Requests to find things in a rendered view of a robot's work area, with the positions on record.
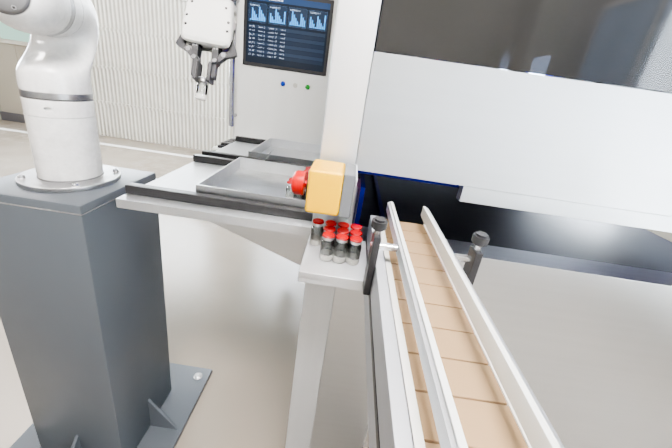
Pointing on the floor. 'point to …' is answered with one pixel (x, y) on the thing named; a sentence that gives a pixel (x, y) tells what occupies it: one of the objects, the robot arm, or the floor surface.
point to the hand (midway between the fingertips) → (204, 72)
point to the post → (305, 360)
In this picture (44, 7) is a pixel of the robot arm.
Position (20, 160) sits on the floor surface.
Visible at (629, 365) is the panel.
